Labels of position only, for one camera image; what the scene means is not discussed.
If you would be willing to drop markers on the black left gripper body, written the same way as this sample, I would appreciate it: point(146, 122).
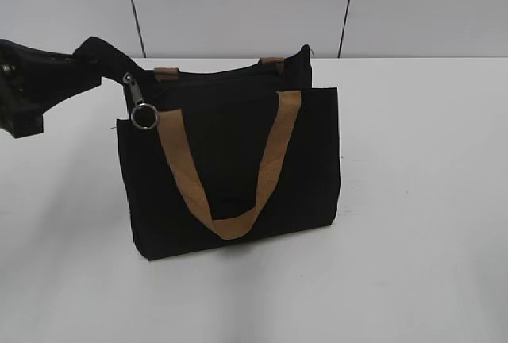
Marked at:
point(33, 81)

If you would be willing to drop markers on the tan front bag handle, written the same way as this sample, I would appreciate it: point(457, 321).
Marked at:
point(174, 142)

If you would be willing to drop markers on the tan rear bag handle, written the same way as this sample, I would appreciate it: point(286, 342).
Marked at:
point(264, 66)

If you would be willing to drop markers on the tan bag handle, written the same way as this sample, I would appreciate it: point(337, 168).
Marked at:
point(174, 142)
point(264, 66)

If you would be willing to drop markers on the black canvas tote bag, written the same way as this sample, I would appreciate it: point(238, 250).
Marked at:
point(227, 122)

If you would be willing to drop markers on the metal zipper pull with ring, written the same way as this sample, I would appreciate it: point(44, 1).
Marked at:
point(143, 115)

